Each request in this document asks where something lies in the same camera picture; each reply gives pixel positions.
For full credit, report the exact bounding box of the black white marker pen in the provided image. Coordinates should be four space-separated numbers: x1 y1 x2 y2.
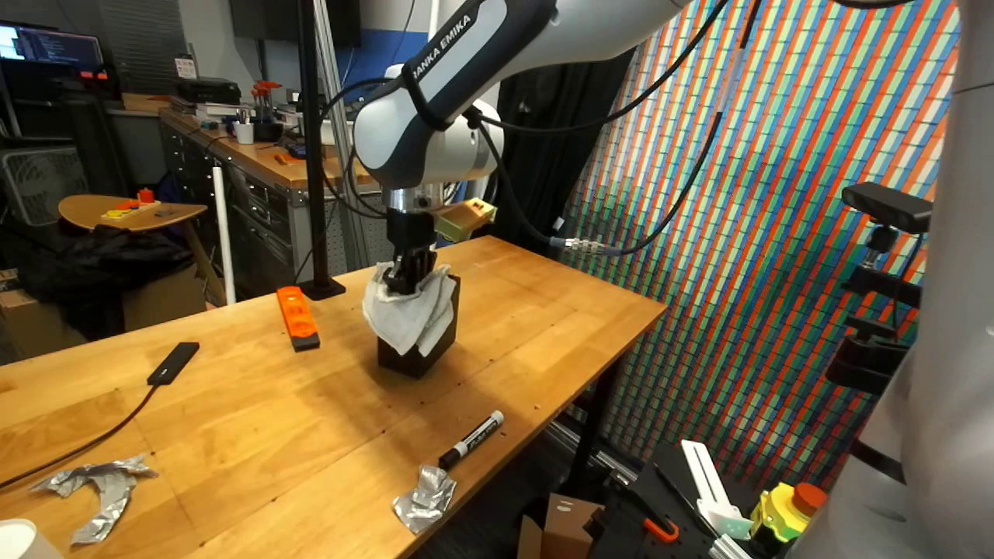
439 409 508 471

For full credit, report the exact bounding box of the cardboard box under table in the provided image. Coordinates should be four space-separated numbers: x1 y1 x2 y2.
515 494 603 559

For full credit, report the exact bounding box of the laptop screen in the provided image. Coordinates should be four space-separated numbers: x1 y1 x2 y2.
0 26 102 67

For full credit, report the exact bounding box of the yellow red emergency stop button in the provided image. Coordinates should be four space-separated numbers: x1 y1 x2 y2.
752 483 827 543

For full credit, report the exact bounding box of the black cable with plug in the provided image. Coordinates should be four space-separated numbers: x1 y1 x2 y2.
0 340 203 492

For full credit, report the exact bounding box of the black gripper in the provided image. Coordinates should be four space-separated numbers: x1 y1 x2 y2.
388 212 434 296

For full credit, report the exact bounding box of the black camera on tripod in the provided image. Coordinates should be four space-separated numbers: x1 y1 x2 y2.
827 184 931 395

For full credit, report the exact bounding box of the black camera stand pole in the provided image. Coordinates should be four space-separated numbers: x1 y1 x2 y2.
298 0 342 300

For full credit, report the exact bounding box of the white towel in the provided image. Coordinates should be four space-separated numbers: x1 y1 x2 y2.
365 268 456 357

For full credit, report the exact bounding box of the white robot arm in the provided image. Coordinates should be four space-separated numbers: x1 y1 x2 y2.
354 0 687 296

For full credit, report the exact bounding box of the black perforated metal box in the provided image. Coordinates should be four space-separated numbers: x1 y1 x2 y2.
365 270 459 377

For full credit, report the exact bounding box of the round wooden stool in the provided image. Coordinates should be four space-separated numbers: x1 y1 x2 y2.
55 192 204 242

